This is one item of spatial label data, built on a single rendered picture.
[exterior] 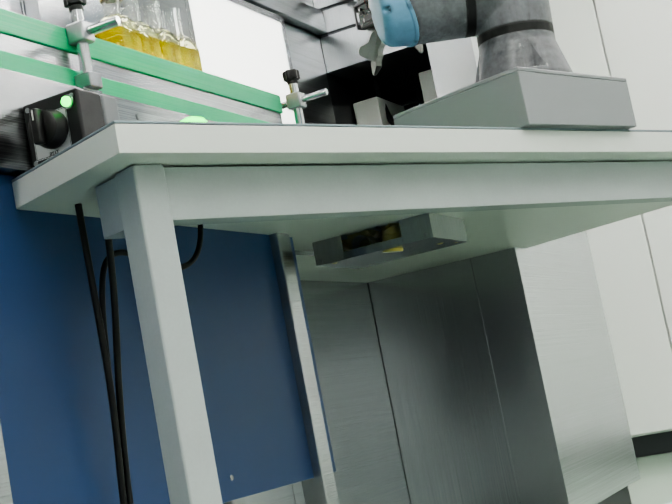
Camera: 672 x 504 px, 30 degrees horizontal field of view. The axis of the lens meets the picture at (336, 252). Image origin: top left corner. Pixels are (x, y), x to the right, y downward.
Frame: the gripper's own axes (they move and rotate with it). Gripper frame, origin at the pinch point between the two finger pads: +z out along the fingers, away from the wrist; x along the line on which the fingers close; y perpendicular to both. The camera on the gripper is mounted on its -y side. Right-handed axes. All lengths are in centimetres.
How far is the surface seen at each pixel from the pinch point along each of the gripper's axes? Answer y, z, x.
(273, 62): 12.4, -8.9, -26.3
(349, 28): -20.5, -22.0, -36.4
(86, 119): 109, 30, 60
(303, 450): 62, 73, 28
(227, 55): 30.9, -6.7, -17.4
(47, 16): 84, -3, 8
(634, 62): -276, -57, -140
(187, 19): 43.5, -11.4, -11.1
